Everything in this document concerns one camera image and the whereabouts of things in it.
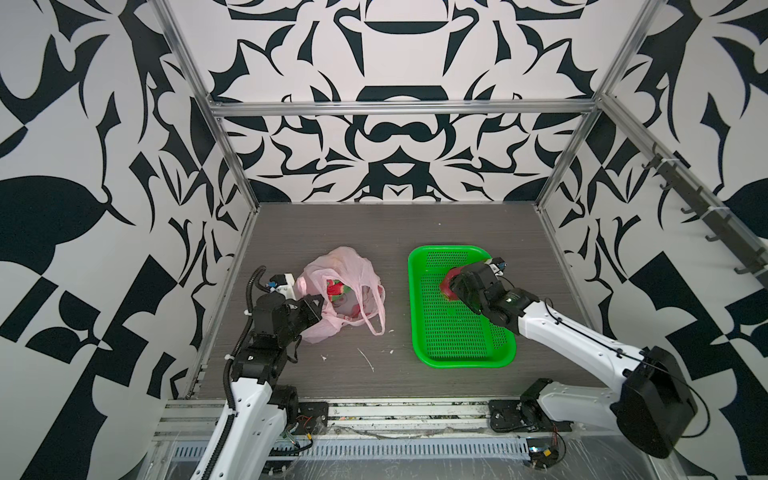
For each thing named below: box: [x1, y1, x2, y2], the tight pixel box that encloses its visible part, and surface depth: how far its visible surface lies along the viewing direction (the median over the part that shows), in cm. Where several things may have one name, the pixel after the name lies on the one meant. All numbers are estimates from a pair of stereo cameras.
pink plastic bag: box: [294, 247, 385, 344], surface depth 83 cm
